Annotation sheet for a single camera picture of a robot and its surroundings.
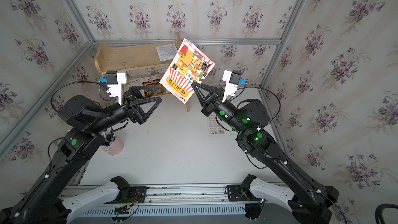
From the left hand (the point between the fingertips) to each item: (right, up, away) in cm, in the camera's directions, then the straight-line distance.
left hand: (160, 97), depth 45 cm
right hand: (+10, +4, +1) cm, 11 cm away
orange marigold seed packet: (-17, +11, +49) cm, 53 cm away
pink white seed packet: (+22, -19, +53) cm, 60 cm away
